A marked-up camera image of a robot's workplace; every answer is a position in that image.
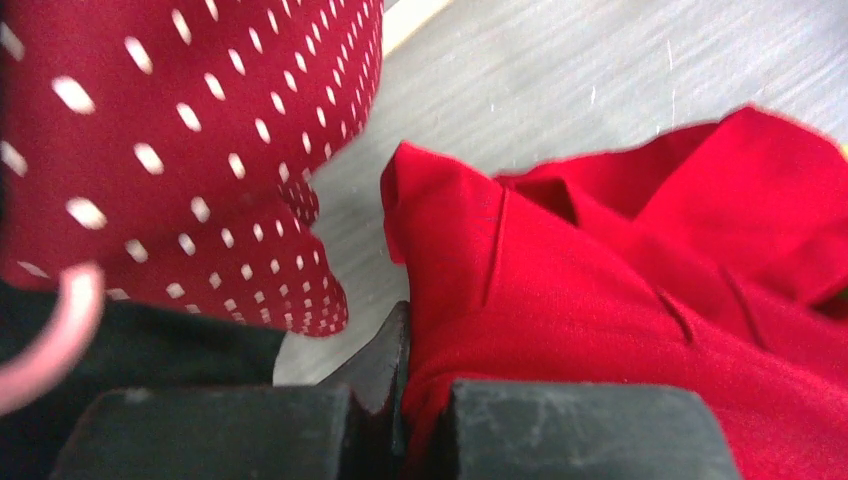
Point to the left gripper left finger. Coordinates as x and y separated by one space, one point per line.
211 433

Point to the black garment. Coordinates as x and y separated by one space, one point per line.
135 346

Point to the pink hanger of dotted garment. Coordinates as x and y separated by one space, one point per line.
60 345

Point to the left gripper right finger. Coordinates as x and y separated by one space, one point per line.
523 430

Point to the dark red polka dot garment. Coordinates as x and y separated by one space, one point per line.
173 142

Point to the wooden clothes rack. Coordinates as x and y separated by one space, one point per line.
404 18

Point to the plain red garment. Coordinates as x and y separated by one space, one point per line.
713 258

